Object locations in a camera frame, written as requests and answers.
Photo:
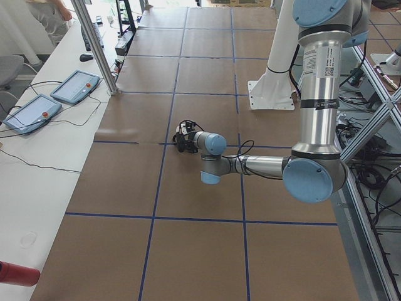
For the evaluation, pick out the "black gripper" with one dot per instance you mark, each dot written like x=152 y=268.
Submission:
x=187 y=143

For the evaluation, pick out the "white smiley mug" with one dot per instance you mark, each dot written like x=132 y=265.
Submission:
x=178 y=136

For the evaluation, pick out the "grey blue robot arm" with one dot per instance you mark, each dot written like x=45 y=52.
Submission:
x=314 y=170

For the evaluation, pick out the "far blue teach pendant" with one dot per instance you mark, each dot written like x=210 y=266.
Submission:
x=76 y=87

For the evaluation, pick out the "blue teach pendant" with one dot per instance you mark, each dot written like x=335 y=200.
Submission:
x=76 y=87
x=35 y=114

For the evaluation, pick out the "black computer mouse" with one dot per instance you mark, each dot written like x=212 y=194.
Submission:
x=85 y=57

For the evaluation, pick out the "black keyboard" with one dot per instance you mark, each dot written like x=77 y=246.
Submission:
x=85 y=39

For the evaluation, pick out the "near blue teach pendant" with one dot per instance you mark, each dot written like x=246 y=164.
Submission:
x=35 y=114

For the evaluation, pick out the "person in beige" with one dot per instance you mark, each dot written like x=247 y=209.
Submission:
x=53 y=16

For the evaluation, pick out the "grey office chair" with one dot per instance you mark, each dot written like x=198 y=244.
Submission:
x=10 y=67

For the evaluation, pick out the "red bottle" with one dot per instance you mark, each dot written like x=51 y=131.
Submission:
x=19 y=275

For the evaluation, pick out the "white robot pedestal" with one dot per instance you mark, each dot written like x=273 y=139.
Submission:
x=273 y=90

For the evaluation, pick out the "aluminium frame post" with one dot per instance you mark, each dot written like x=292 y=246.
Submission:
x=85 y=20

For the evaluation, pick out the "aluminium side frame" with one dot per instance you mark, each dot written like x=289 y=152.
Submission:
x=368 y=133

